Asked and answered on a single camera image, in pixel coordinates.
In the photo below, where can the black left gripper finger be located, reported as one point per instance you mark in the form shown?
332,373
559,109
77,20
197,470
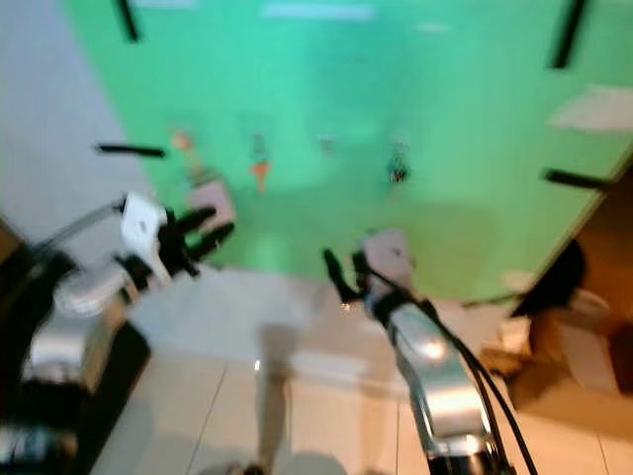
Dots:
196,218
214,241

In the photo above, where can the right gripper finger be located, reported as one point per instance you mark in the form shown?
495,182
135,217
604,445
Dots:
361,269
338,275

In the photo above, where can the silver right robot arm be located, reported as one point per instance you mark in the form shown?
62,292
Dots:
440,386

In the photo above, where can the clear adhesive metal hook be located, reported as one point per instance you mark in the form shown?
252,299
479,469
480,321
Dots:
259,144
400,148
326,145

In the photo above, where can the orange key tag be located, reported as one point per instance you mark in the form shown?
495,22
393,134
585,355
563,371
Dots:
260,175

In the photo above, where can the black tape strip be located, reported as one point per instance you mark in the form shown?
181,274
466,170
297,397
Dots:
127,20
576,180
131,150
571,35

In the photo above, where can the low brown cardboard box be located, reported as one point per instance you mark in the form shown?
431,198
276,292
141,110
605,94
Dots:
588,341

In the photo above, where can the white paper sheet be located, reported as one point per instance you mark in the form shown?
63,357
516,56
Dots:
593,111

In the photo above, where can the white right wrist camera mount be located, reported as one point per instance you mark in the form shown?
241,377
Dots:
391,255

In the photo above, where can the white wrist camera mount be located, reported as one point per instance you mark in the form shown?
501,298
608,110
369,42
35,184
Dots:
391,255
143,228

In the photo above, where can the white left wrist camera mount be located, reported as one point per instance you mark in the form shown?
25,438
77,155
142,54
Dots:
143,228

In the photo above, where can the green wall board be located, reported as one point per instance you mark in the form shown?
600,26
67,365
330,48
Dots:
356,89

